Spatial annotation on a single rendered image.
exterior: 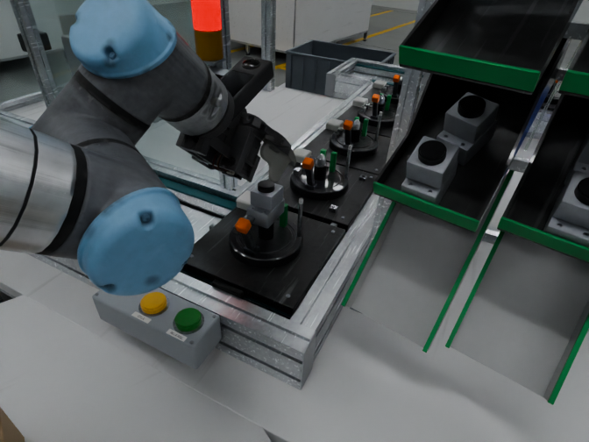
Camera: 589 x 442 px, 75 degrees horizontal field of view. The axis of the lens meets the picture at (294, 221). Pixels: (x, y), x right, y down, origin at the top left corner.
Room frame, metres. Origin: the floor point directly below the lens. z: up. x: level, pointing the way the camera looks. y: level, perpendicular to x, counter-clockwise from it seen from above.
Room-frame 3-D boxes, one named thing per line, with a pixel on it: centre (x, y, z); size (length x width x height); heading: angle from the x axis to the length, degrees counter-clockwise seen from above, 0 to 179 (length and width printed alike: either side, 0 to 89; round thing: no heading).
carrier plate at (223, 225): (0.58, 0.05, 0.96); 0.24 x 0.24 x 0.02; 65
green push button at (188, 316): (0.39, 0.16, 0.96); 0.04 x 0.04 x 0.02
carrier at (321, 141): (1.03, -0.16, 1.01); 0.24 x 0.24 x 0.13; 65
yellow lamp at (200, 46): (0.76, 0.18, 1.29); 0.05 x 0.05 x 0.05
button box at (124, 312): (0.42, 0.22, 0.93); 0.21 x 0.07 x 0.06; 65
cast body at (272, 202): (0.59, 0.05, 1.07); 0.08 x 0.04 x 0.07; 155
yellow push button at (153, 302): (0.42, 0.22, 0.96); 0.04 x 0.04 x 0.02
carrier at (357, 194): (0.81, -0.05, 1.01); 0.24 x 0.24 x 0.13; 65
